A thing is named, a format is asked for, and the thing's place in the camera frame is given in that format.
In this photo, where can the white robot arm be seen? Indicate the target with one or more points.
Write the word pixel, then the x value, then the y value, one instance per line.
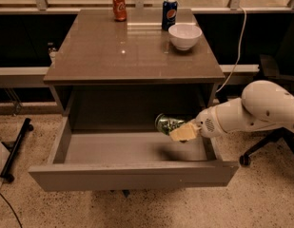
pixel 263 106

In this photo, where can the orange soda can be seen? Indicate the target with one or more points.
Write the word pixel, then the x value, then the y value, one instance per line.
pixel 119 10

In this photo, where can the white ceramic bowl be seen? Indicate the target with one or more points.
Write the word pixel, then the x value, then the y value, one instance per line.
pixel 184 36

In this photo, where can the black office chair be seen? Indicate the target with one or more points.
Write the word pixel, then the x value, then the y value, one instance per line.
pixel 270 71

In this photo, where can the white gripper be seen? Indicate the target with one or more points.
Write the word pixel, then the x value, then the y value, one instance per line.
pixel 206 123

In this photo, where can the open grey top drawer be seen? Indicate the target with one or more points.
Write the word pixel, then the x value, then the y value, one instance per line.
pixel 108 141

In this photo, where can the black wheeled stand leg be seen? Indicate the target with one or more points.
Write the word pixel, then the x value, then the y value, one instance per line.
pixel 13 148

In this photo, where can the grey cabinet with glossy top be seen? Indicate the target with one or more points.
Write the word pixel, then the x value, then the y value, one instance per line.
pixel 99 50

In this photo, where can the blue Pepsi can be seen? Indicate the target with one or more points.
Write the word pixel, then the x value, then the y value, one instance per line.
pixel 169 14

